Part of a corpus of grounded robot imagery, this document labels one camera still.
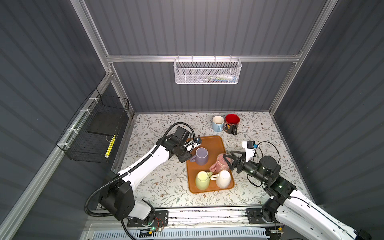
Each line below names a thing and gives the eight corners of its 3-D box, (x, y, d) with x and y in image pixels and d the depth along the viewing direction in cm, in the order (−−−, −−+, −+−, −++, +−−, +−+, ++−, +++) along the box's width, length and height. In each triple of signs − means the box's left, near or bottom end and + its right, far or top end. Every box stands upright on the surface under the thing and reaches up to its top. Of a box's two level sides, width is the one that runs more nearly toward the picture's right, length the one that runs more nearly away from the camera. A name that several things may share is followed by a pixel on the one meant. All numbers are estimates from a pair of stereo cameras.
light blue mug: (213, 136, 107) (214, 128, 100) (211, 124, 115) (213, 115, 107) (223, 136, 107) (225, 128, 100) (221, 124, 115) (223, 115, 107)
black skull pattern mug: (224, 137, 108) (226, 128, 99) (222, 123, 116) (224, 113, 108) (238, 137, 108) (242, 128, 99) (235, 123, 116) (238, 113, 108)
